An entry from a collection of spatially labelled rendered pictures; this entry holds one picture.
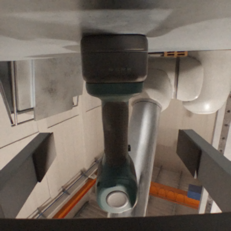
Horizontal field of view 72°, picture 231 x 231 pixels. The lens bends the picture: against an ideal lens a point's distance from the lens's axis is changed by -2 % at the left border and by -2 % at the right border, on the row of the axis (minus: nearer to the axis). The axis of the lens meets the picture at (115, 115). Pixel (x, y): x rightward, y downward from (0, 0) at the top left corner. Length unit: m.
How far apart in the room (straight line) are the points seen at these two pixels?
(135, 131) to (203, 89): 0.26
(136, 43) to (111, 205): 0.20
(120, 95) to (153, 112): 0.36
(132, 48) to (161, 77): 0.41
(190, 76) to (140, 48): 0.43
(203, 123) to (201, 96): 10.69
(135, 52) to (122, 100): 0.06
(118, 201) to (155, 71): 0.45
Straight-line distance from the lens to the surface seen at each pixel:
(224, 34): 0.21
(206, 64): 0.60
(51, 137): 0.16
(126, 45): 0.18
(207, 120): 11.23
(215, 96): 0.62
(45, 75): 3.00
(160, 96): 0.56
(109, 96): 0.18
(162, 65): 0.61
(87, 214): 9.68
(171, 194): 9.12
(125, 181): 0.23
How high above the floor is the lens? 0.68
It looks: 17 degrees up
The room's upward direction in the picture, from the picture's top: 179 degrees clockwise
